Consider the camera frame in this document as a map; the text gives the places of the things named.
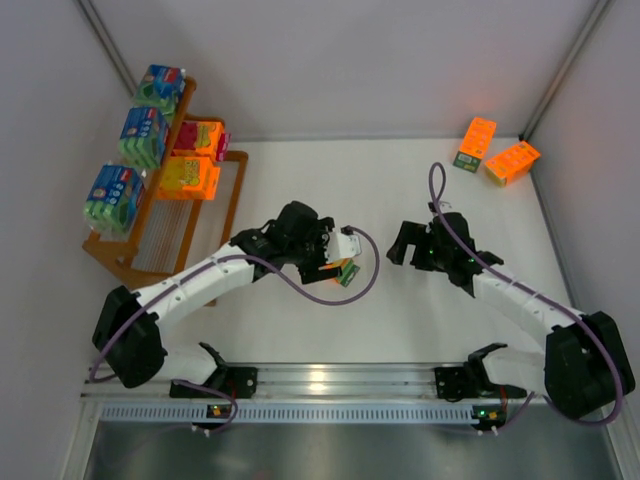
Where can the orange box far right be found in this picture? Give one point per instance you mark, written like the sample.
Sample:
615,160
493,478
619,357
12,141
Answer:
511,164

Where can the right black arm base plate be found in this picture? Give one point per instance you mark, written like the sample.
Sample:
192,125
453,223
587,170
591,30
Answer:
455,383

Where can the orange green box yellow sponge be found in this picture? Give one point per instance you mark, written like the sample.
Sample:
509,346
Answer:
348,270

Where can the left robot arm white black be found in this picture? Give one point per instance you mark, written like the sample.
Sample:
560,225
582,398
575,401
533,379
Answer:
133,330

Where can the orange three-tier wire shelf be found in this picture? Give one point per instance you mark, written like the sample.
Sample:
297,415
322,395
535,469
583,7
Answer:
168,235

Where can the pink scrubber sponge box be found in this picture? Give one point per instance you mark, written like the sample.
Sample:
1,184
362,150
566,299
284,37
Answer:
207,139

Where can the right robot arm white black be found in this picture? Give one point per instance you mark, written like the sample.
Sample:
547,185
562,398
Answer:
580,364

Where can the aluminium mounting rail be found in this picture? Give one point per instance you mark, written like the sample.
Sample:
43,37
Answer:
292,382

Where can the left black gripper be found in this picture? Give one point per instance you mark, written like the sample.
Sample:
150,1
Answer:
314,267

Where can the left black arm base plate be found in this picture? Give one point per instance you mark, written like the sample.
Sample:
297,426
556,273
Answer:
237,382

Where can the blue green sponge pack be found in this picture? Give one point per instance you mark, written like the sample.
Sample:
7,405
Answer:
114,199
161,87
142,142

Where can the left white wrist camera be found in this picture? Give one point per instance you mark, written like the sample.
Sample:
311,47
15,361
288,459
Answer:
343,244

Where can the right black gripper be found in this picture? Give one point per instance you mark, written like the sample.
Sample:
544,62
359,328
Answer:
415,240

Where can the slotted grey cable duct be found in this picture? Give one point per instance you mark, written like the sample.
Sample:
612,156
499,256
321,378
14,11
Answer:
300,413

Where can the orange box upright back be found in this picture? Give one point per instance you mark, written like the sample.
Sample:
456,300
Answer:
475,144

